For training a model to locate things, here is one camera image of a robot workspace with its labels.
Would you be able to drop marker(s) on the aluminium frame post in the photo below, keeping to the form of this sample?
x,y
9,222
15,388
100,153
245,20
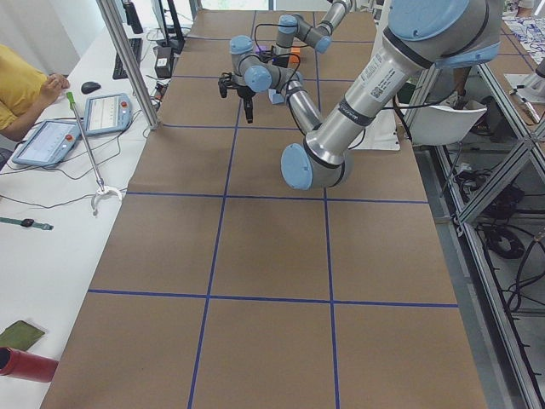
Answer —
x,y
120,41

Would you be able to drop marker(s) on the white plastic chair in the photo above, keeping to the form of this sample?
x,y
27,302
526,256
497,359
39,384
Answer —
x,y
443,125

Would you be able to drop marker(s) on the black computer mouse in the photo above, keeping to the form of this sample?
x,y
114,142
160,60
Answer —
x,y
89,87

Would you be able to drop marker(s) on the purple foam block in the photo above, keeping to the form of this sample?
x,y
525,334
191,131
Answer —
x,y
261,49

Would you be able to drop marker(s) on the brown paper table cover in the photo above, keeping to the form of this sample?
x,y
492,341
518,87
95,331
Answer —
x,y
221,287

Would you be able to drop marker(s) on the blue teach pendant near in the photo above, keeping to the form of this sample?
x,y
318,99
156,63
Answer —
x,y
48,144

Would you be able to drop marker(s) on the blue teach pendant far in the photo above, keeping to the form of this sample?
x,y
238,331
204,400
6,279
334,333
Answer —
x,y
107,114

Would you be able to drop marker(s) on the person in yellow shirt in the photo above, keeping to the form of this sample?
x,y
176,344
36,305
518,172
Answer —
x,y
25,93

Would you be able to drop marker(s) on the blue teach pendant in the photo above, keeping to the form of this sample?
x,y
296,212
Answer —
x,y
107,114
48,144

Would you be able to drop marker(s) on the red cylinder bottle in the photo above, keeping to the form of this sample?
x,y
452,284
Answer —
x,y
27,366

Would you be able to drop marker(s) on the orange foam block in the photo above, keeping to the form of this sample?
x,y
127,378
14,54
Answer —
x,y
295,55

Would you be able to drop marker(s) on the black power adapter box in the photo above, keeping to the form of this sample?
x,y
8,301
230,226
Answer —
x,y
164,62

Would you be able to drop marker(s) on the reacher grabber stick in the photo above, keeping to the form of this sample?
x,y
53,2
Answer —
x,y
103,189

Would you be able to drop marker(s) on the light blue foam block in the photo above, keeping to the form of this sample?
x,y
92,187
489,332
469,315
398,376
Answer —
x,y
276,97

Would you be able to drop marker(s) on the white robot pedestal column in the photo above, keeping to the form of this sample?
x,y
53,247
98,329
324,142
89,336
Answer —
x,y
381,134

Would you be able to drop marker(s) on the green strap wristwatch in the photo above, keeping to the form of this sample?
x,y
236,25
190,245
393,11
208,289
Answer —
x,y
27,223

